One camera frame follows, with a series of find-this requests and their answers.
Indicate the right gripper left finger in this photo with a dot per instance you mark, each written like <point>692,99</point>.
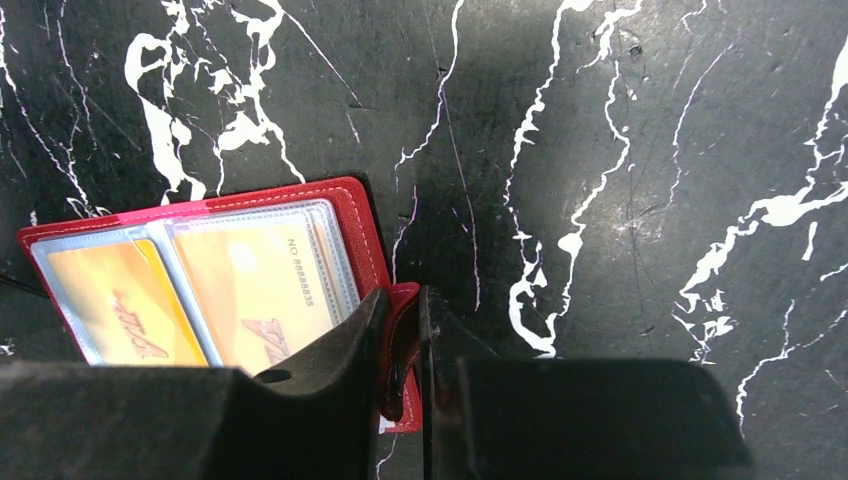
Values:
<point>312,416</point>

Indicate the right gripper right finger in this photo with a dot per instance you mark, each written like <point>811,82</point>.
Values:
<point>492,417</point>

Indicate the gold credit card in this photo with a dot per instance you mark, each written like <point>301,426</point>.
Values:
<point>127,305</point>
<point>261,288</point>

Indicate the red card holder wallet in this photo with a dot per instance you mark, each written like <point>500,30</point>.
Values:
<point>344,229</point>

